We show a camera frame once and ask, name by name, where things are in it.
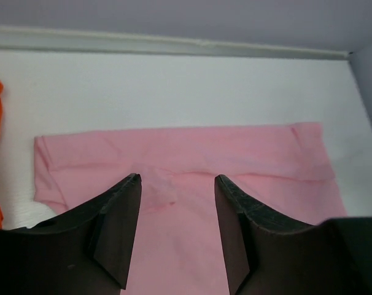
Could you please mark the pink t-shirt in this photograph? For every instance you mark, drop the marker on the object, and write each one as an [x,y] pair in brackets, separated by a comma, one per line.
[177,248]

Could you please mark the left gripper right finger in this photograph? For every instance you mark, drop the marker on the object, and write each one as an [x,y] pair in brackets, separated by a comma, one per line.
[267,252]

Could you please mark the aluminium table edge rail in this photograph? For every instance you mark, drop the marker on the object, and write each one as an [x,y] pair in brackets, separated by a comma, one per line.
[54,40]

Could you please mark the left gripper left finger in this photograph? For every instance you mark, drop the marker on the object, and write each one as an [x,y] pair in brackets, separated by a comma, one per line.
[86,250]

